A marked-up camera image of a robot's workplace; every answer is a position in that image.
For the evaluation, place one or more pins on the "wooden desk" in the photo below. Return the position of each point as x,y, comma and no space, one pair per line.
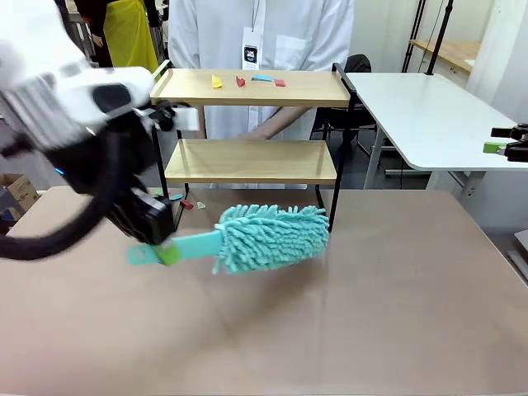
451,51

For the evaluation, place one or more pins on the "large white side table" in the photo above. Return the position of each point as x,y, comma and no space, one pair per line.
429,115

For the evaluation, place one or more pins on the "person in yellow apron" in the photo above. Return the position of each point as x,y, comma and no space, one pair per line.
128,37

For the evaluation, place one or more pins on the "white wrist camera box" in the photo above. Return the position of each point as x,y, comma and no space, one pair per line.
186,119

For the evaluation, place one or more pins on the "person in white lab coat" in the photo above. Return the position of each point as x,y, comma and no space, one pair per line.
222,37

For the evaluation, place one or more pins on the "black tripod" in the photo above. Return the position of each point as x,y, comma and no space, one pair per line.
414,33

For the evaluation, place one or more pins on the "black pole stand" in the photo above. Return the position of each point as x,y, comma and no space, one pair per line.
439,37

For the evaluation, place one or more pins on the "black office chair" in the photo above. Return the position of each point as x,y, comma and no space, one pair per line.
359,66

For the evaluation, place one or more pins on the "long blue paper scrap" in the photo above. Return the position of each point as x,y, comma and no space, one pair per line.
262,78

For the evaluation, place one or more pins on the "grey metal rail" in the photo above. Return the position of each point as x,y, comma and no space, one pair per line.
520,260

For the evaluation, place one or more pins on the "teal chenille duster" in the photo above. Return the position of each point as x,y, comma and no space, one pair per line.
272,239

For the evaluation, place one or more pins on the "person's left hand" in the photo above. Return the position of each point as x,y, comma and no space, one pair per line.
253,134

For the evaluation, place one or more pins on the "brown cardboard box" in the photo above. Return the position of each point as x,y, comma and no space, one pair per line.
20,191

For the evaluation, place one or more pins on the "white paper scrap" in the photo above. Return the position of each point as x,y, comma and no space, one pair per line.
201,205

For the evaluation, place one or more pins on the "curled red paper scrap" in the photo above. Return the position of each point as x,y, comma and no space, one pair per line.
240,82

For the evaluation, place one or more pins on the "two-tier wooden shelf black frame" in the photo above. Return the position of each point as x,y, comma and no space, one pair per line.
255,97

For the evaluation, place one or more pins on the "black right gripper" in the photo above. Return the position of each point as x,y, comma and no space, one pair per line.
519,146

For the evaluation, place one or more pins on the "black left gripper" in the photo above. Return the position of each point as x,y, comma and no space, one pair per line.
95,165

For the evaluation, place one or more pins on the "person's left forearm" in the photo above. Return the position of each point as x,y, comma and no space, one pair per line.
286,117

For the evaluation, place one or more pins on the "short blue paper scrap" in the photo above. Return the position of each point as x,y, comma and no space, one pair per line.
176,197

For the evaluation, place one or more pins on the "person's right forearm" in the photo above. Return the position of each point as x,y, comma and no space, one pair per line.
202,121

